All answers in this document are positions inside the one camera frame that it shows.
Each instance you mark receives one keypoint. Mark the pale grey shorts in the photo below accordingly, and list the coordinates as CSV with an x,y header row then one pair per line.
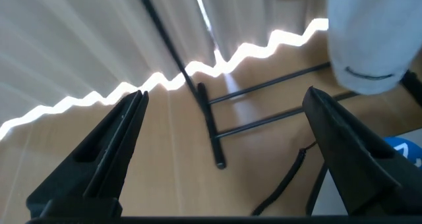
x,y
369,36

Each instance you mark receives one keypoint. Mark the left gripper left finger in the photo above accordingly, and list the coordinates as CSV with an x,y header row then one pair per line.
x,y
105,184

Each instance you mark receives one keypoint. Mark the black clothes rack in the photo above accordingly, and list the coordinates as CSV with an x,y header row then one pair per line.
x,y
211,125

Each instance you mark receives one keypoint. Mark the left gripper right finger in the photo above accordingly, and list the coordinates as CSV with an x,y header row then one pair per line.
x,y
372,184

